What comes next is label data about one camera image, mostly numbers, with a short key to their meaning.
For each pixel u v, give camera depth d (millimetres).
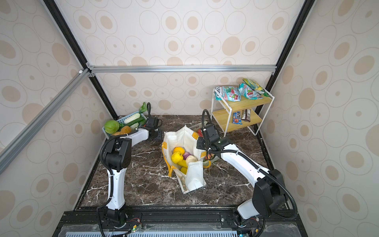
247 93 795
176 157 859
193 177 824
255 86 782
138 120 1098
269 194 420
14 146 526
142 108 1122
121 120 1093
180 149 939
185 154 916
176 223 731
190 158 839
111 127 987
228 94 827
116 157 585
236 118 959
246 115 972
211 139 624
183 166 883
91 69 897
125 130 1000
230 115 795
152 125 873
